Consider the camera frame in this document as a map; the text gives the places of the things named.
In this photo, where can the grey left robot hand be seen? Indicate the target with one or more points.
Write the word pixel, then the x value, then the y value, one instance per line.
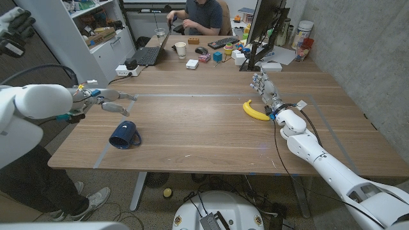
pixel 91 96

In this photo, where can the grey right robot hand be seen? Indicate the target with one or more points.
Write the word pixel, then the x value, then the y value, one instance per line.
pixel 270 92

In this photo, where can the dark blue mug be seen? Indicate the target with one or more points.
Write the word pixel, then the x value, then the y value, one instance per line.
pixel 123 135

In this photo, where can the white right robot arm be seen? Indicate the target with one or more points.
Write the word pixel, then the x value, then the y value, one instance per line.
pixel 319 156

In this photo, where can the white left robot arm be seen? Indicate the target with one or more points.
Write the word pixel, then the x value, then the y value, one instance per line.
pixel 35 102

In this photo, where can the yellow banana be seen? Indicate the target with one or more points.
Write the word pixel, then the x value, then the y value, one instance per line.
pixel 254 112

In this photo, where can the long white box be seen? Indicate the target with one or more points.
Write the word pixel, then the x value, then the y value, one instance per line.
pixel 273 66

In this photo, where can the white tag on right wrist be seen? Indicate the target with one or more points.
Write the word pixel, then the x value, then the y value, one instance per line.
pixel 301 104

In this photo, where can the black computer monitor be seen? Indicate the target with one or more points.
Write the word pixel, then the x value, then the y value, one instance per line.
pixel 265 17
pixel 255 59

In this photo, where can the white paper sheet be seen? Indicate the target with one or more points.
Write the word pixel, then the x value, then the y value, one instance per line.
pixel 282 54

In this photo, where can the white power strip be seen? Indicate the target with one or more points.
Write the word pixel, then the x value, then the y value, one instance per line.
pixel 123 71

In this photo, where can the white cube boxes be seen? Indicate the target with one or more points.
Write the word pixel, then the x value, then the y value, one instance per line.
pixel 239 58

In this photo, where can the white shelf cabinet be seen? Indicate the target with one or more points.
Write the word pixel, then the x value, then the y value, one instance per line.
pixel 70 54

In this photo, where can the black power adapter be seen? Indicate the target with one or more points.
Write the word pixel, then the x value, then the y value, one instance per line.
pixel 131 64

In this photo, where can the red plastic cup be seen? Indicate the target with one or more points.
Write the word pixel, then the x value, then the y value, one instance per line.
pixel 303 49

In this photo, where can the cardboard box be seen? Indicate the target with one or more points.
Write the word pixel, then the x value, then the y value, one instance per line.
pixel 100 36

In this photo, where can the dark tall bottle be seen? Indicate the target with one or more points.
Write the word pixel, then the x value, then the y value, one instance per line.
pixel 282 32

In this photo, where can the blue cube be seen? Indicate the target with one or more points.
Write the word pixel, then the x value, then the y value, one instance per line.
pixel 218 57

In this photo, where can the white cylindrical canister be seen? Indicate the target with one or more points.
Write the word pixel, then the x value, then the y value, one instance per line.
pixel 302 33

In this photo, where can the black keyboard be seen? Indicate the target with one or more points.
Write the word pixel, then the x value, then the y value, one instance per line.
pixel 223 42

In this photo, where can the black laptop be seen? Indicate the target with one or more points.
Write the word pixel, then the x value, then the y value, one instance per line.
pixel 147 56

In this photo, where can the black computer mouse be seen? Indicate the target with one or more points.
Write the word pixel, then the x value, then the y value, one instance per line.
pixel 201 50

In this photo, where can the small flat white box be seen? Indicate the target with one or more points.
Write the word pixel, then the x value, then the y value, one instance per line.
pixel 192 64

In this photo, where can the brown office chair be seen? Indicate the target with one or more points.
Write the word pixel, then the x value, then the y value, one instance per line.
pixel 226 19

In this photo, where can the brown toy brick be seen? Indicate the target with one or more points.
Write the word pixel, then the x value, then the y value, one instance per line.
pixel 193 41

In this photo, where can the clear drinking glass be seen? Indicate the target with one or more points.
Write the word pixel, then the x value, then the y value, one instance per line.
pixel 160 34

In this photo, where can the white paper cup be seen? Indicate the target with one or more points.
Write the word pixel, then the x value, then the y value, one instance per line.
pixel 181 49

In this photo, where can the black and white teleoperation glove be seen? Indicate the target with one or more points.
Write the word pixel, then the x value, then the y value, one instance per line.
pixel 14 32

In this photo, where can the seated person in dark shirt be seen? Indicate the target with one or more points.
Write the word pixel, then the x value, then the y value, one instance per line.
pixel 204 16

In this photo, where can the standing person in black trousers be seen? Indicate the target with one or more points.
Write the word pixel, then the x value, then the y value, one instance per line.
pixel 35 185

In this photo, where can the round black floor fan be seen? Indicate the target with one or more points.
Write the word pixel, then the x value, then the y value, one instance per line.
pixel 157 179

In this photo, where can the white sneaker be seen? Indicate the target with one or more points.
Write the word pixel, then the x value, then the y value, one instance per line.
pixel 60 215
pixel 94 202

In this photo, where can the grey table leg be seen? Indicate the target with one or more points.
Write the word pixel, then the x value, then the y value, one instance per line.
pixel 302 198
pixel 139 191

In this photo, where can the white robot torso base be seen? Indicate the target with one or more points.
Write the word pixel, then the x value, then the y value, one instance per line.
pixel 220 204

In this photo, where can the yellow ball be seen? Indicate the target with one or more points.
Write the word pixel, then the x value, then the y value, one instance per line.
pixel 167 192

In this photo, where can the black device on torso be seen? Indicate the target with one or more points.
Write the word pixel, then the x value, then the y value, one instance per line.
pixel 212 222

